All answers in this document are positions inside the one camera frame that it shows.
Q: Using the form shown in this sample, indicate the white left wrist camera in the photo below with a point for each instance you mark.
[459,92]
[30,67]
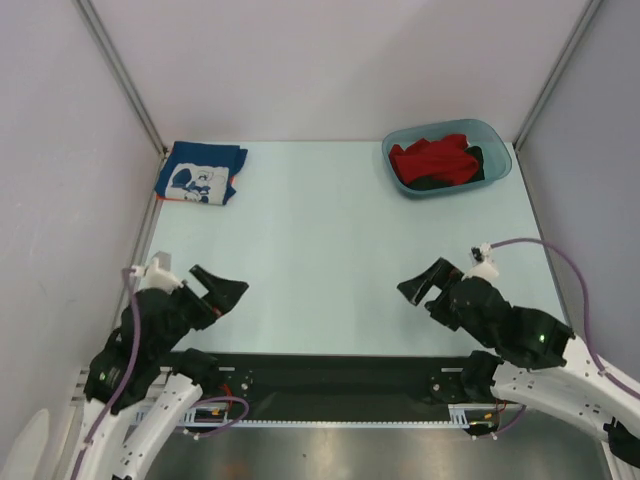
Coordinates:
[156,274]

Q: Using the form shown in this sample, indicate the black t shirt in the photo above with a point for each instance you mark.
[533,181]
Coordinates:
[425,183]

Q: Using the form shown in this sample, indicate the folded blue printed t shirt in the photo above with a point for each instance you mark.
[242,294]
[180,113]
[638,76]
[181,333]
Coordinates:
[201,173]

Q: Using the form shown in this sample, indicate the teal plastic bin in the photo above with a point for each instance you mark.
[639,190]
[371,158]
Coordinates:
[497,159]

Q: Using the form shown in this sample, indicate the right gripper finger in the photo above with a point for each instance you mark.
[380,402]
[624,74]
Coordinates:
[415,289]
[443,275]

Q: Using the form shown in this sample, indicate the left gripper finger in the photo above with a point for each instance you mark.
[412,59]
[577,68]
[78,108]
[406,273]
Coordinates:
[223,295]
[207,280]

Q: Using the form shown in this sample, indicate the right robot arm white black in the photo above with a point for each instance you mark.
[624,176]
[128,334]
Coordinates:
[527,356]

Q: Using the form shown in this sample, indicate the red t shirt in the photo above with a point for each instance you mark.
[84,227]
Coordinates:
[444,158]

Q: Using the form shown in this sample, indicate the white slotted cable duct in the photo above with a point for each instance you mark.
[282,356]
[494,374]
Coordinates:
[457,416]

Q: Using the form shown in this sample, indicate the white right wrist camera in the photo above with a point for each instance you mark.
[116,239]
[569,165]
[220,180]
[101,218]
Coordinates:
[483,265]

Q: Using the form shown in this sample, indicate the aluminium frame post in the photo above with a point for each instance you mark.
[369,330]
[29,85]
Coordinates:
[97,30]
[577,33]

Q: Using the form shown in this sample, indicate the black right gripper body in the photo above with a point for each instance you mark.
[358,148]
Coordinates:
[442,295]

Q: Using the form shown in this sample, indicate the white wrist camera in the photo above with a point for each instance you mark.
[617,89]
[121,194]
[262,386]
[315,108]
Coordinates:
[483,265]
[156,274]

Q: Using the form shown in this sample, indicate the left aluminium frame post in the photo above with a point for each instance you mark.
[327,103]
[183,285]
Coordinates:
[97,30]

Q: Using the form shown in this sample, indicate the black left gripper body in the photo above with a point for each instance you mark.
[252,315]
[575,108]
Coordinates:
[189,310]

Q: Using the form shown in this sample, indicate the right aluminium frame post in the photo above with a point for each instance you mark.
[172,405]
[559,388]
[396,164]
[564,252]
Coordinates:
[577,33]

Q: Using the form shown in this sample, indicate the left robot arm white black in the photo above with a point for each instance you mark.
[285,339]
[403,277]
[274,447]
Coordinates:
[130,408]

